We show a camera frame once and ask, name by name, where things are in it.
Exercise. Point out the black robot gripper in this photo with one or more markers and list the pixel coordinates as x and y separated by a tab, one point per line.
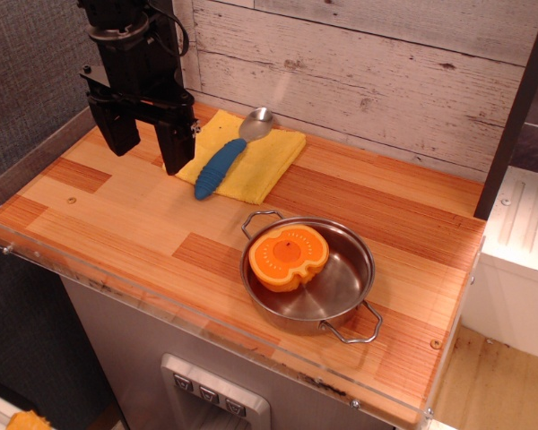
140	79

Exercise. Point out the orange plastic toy half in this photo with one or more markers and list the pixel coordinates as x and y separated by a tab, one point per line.
283	258

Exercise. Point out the stainless steel pot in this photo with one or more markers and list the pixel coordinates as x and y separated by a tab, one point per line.
332	297

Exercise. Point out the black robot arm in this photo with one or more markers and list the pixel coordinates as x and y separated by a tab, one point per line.
110	14

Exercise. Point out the yellow folded cloth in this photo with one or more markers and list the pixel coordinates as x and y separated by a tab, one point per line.
256	170

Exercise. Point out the grey toy fridge cabinet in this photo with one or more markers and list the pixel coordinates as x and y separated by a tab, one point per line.
130	342

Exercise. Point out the silver dispenser button panel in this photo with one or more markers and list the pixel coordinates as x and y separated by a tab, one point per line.
203	400

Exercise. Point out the yellow object at bottom left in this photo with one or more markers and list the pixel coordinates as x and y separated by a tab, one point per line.
28	420

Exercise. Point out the white toy sink unit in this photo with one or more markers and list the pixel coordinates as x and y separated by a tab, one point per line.
502	301

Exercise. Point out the blue handled metal spoon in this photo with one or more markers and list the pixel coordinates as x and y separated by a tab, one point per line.
255	126

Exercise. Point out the dark vertical post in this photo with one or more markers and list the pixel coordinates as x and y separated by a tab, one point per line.
516	119

